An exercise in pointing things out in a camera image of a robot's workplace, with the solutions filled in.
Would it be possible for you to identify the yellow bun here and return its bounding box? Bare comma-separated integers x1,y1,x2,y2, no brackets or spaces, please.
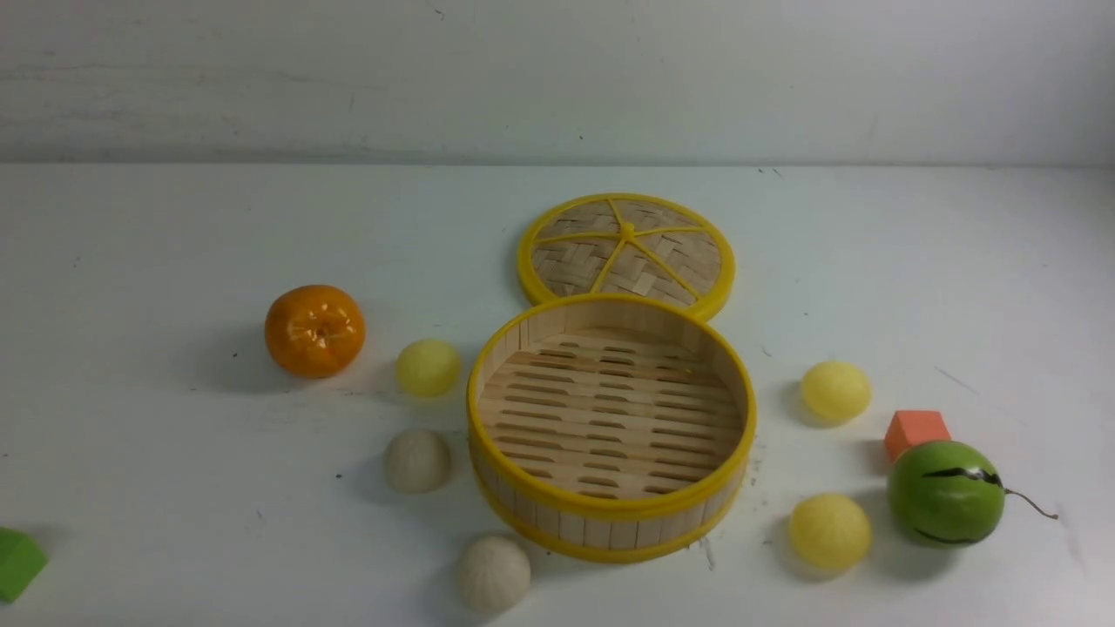
788,493,873,572
395,338,462,398
799,361,873,426

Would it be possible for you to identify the white bun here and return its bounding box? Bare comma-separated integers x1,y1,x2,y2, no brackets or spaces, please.
382,430,450,495
456,536,532,614

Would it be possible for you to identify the white bun bottom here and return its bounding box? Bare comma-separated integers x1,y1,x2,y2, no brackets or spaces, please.
456,536,532,614

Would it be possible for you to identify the woven bamboo steamer lid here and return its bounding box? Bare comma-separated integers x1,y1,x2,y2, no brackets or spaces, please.
515,193,736,320

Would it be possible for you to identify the bamboo steamer tray yellow rim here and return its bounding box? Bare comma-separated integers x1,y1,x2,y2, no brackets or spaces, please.
465,295,758,563

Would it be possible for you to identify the orange toy tangerine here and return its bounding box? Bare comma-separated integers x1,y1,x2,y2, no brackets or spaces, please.
264,284,367,380

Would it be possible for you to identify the orange cube block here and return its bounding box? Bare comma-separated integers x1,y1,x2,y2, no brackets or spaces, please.
883,409,952,463

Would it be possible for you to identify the green toy watermelon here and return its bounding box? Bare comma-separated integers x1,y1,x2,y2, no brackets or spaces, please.
888,441,1059,549

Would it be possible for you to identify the green block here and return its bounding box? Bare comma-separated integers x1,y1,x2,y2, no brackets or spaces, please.
0,527,49,604

